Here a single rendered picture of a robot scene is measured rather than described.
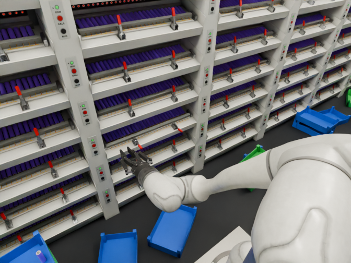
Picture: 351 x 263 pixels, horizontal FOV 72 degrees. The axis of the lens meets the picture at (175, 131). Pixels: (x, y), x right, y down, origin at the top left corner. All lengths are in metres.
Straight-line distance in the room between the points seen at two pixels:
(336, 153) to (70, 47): 0.90
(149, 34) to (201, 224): 1.13
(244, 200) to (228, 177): 1.11
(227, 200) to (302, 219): 1.37
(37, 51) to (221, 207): 1.35
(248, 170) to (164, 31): 0.79
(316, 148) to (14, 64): 0.94
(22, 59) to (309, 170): 0.93
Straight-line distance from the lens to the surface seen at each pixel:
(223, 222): 1.65
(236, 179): 0.66
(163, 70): 1.27
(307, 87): 2.66
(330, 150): 0.52
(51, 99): 1.12
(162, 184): 0.89
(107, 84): 1.16
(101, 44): 1.08
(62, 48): 1.03
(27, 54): 1.05
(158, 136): 1.43
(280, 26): 1.88
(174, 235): 1.57
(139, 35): 1.15
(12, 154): 1.22
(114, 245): 1.58
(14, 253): 1.22
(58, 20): 1.01
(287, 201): 0.42
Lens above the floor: 1.37
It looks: 37 degrees down
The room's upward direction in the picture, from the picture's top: straight up
